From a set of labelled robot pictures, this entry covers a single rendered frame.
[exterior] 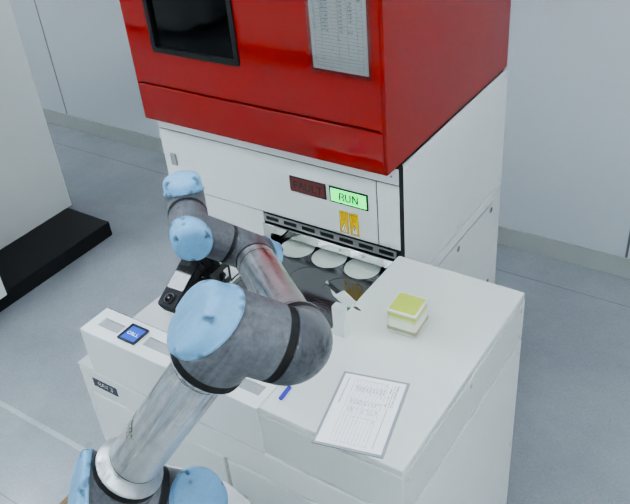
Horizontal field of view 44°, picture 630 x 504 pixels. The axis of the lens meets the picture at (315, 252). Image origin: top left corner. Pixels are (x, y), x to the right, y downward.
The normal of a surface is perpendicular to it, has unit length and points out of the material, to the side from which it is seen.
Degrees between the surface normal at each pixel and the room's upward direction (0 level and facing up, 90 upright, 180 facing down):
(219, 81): 90
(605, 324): 0
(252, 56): 90
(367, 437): 0
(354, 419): 0
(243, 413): 90
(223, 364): 96
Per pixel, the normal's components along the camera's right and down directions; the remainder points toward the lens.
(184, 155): -0.55, 0.51
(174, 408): -0.20, 0.47
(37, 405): -0.08, -0.82
